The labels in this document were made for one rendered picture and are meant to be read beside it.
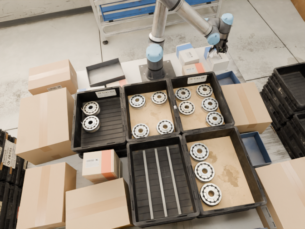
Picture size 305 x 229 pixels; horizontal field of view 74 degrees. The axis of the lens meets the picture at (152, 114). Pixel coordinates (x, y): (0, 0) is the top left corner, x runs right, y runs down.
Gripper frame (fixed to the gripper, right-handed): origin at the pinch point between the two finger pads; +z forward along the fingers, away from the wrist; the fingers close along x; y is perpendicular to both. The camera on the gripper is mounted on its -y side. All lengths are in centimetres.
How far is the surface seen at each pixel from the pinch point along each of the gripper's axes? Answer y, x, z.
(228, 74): 18.6, 3.3, 2.4
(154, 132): 57, -62, -7
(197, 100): 41, -30, -7
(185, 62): 2.5, -26.0, -2.6
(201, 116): 54, -32, -7
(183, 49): -11.7, -23.1, -2.8
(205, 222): 108, -47, 6
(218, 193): 98, -39, -10
